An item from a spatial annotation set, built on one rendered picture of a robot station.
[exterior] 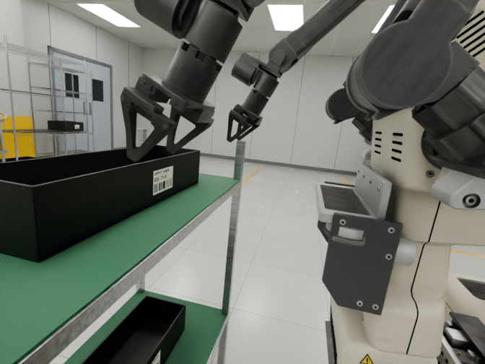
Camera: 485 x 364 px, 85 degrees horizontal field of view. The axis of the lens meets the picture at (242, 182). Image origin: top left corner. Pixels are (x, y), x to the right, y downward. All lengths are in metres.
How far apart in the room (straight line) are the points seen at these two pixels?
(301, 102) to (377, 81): 7.39
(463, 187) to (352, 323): 0.38
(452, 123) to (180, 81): 0.30
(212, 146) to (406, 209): 7.75
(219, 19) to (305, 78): 7.42
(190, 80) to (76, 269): 0.30
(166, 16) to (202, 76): 0.08
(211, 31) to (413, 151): 0.31
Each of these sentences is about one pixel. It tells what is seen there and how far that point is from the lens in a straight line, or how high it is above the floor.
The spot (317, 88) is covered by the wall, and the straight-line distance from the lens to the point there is 7.71.
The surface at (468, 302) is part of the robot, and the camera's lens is 0.87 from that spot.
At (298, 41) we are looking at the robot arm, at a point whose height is 1.38.
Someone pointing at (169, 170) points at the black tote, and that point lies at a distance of 0.73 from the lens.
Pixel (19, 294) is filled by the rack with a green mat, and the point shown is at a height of 0.95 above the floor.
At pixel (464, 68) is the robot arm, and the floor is 1.24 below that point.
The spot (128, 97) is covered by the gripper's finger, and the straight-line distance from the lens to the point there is 0.33.
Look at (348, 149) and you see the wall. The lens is 7.75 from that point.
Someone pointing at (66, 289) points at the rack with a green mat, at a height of 0.95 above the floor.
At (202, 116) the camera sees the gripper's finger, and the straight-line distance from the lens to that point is 0.38.
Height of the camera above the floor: 1.17
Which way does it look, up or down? 13 degrees down
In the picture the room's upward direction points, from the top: 5 degrees clockwise
